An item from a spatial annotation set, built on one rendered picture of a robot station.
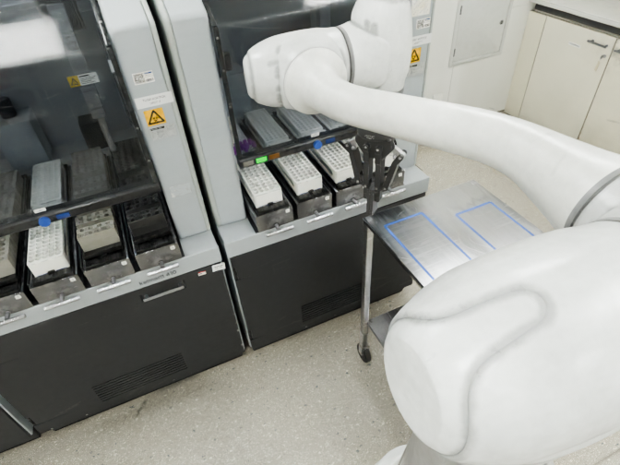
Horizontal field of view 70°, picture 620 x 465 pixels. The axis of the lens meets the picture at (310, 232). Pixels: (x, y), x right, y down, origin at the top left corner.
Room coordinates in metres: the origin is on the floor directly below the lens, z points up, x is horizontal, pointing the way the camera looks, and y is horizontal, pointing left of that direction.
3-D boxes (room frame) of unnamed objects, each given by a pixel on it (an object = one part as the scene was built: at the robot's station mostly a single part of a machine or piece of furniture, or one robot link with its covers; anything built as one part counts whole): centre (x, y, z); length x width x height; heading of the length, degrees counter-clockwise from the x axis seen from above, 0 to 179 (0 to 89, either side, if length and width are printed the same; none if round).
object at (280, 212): (1.48, 0.23, 0.78); 0.73 x 0.14 x 0.09; 21
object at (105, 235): (1.06, 0.66, 0.85); 0.12 x 0.02 x 0.06; 112
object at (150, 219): (1.11, 0.52, 0.85); 0.12 x 0.02 x 0.06; 112
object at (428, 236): (0.90, -0.50, 0.41); 0.67 x 0.46 x 0.82; 22
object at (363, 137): (0.77, -0.14, 1.31); 0.08 x 0.07 x 0.09; 58
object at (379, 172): (0.76, -0.15, 1.24); 0.04 x 0.01 x 0.11; 148
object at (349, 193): (1.59, -0.05, 0.78); 0.73 x 0.14 x 0.09; 21
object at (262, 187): (1.35, 0.19, 0.83); 0.30 x 0.10 x 0.06; 21
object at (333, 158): (1.46, -0.10, 0.83); 0.30 x 0.10 x 0.06; 21
